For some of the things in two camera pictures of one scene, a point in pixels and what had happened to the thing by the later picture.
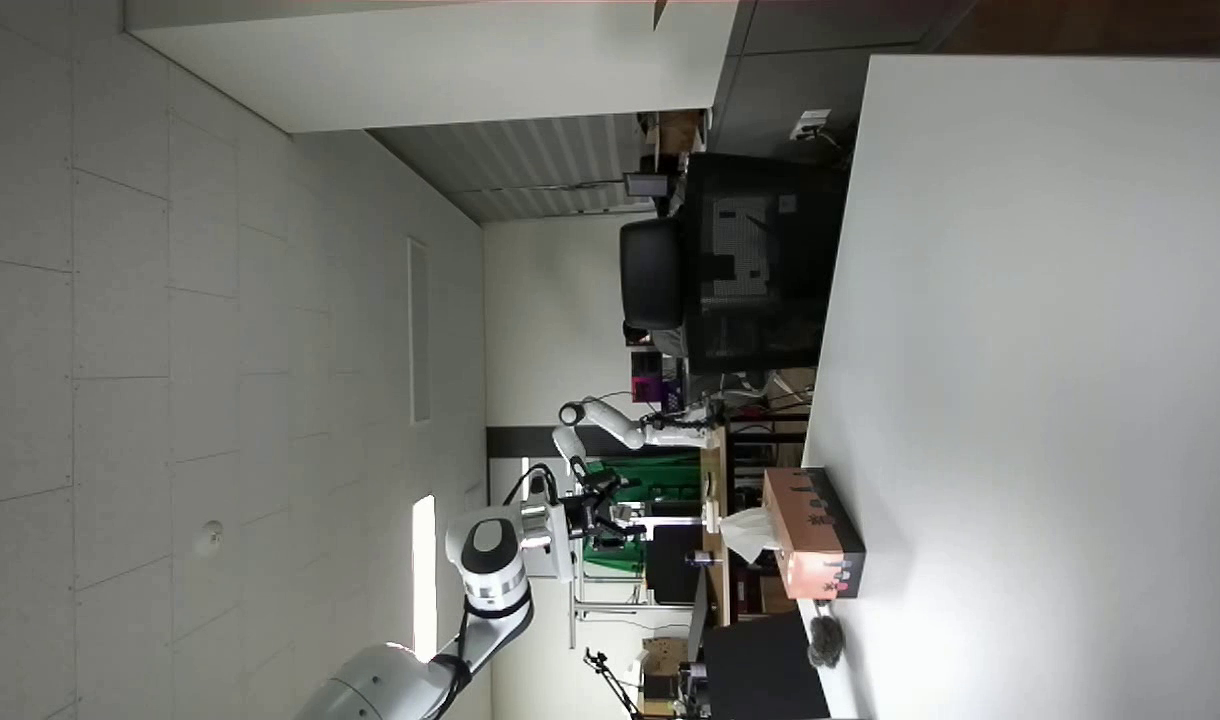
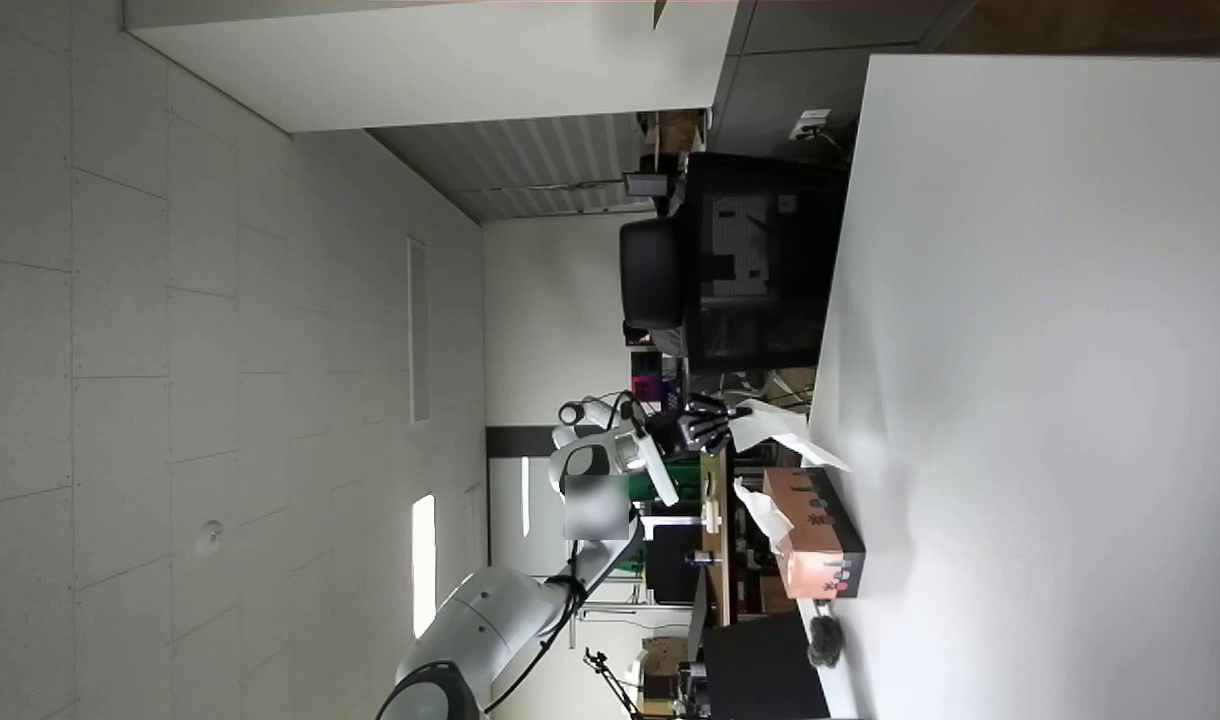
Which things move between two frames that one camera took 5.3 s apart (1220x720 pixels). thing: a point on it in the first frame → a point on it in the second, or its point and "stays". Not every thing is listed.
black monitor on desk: (673, 574) stays
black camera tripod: (598, 662) stays
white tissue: (750, 532) → (768, 516)
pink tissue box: (818, 532) stays
